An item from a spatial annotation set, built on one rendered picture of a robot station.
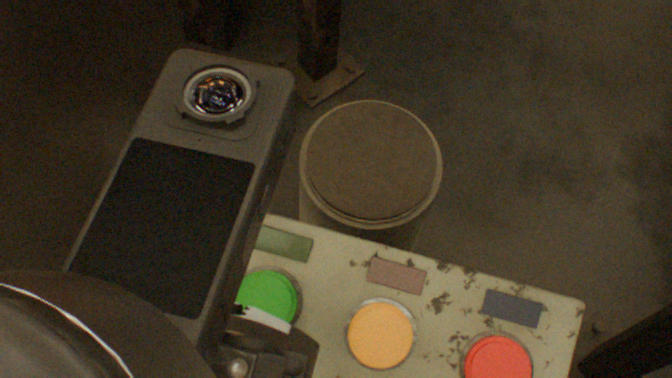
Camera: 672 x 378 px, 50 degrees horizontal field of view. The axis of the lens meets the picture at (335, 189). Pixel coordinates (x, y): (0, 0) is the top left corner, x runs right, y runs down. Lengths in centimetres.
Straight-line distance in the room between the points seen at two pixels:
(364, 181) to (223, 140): 37
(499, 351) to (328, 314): 11
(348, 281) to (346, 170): 15
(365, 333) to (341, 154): 19
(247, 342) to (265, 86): 8
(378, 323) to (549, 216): 77
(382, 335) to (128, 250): 27
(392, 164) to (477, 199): 59
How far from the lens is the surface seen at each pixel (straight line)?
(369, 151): 61
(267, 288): 46
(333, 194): 59
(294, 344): 28
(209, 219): 21
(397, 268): 47
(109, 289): 16
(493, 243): 116
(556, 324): 48
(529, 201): 121
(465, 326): 47
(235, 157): 23
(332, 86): 124
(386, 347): 46
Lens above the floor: 106
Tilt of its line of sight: 66 degrees down
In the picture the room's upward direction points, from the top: 6 degrees clockwise
